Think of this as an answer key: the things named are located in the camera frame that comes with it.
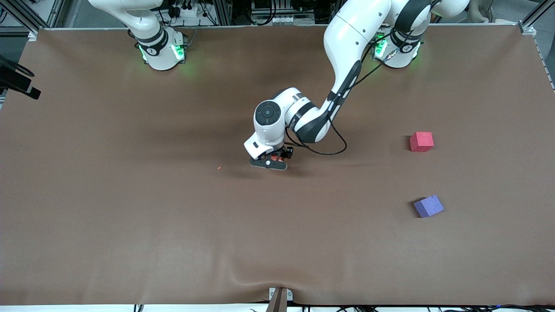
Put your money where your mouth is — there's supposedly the red foam cube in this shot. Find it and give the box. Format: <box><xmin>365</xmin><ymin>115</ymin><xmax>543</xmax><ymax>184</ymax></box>
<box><xmin>409</xmin><ymin>132</ymin><xmax>434</xmax><ymax>153</ymax></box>

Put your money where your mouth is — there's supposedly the metal table clamp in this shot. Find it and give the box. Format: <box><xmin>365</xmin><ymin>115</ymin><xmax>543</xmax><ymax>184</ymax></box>
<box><xmin>265</xmin><ymin>287</ymin><xmax>294</xmax><ymax>312</ymax></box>

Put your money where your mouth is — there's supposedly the purple foam cube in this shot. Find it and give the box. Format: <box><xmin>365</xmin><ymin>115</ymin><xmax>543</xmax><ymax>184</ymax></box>
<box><xmin>413</xmin><ymin>195</ymin><xmax>445</xmax><ymax>218</ymax></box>

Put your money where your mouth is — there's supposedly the brown table mat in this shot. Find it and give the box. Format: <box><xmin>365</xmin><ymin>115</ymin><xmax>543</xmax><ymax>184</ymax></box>
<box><xmin>0</xmin><ymin>24</ymin><xmax>555</xmax><ymax>306</ymax></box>

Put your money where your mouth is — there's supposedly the white power strip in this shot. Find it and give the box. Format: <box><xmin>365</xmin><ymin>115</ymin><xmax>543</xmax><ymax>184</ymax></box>
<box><xmin>171</xmin><ymin>3</ymin><xmax>199</xmax><ymax>19</ymax></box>

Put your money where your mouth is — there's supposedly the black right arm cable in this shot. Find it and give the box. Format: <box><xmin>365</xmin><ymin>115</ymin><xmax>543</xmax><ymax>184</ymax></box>
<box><xmin>0</xmin><ymin>55</ymin><xmax>35</xmax><ymax>78</ymax></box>

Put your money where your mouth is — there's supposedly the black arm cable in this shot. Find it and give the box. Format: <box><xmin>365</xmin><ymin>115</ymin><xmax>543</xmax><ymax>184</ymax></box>
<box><xmin>284</xmin><ymin>26</ymin><xmax>419</xmax><ymax>156</ymax></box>
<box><xmin>0</xmin><ymin>55</ymin><xmax>35</xmax><ymax>78</ymax></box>

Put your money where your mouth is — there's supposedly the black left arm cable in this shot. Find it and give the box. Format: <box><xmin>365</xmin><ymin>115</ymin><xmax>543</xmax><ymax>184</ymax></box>
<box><xmin>284</xmin><ymin>26</ymin><xmax>419</xmax><ymax>156</ymax></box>

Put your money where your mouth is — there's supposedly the aluminium frame profile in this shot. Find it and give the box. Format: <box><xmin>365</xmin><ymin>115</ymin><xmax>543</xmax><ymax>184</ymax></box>
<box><xmin>518</xmin><ymin>0</ymin><xmax>555</xmax><ymax>36</ymax></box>
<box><xmin>7</xmin><ymin>0</ymin><xmax>40</xmax><ymax>42</ymax></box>

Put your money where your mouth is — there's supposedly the aluminium frame post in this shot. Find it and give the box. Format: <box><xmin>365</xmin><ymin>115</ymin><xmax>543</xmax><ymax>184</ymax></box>
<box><xmin>215</xmin><ymin>0</ymin><xmax>232</xmax><ymax>26</ymax></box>

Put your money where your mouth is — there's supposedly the beige plastic hose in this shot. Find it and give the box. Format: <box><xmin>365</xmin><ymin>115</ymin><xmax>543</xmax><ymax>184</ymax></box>
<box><xmin>470</xmin><ymin>0</ymin><xmax>496</xmax><ymax>23</ymax></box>

